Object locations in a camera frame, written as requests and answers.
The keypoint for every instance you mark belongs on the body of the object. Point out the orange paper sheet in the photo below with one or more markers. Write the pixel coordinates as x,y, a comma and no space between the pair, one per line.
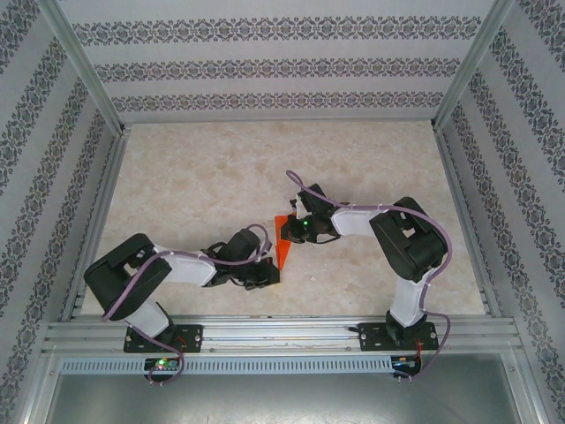
282,254

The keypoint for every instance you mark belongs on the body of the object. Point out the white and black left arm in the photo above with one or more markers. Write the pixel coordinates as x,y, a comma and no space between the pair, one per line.
190,269

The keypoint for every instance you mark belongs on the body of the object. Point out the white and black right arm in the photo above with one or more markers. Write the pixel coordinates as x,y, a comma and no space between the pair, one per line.
353,221

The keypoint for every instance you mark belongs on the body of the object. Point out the grey metal sheet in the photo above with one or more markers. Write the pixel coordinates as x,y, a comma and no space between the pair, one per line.
282,402

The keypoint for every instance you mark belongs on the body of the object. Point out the small lit controller board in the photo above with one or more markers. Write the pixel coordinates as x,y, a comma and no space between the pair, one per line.
162,364
406,363

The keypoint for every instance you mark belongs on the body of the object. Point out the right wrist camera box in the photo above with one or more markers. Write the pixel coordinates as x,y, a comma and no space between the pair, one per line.
301,206

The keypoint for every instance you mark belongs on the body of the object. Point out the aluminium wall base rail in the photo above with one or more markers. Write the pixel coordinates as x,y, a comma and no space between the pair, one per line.
278,120

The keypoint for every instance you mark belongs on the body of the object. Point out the long aluminium mounting rail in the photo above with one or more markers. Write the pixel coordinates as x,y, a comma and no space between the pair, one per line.
282,331

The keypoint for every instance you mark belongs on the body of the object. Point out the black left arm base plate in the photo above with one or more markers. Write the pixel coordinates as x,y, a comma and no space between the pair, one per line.
194,338

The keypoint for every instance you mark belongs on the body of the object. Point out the aluminium side rail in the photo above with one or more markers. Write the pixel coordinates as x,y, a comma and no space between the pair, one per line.
99,216

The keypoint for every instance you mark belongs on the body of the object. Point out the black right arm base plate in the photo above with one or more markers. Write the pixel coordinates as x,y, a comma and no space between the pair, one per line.
371,338

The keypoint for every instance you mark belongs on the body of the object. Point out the aluminium frame post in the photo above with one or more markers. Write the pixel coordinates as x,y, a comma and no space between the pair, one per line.
474,66
88,75

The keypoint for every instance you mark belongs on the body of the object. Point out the aluminium frame leg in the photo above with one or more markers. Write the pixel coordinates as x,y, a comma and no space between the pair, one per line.
42,388
527,388

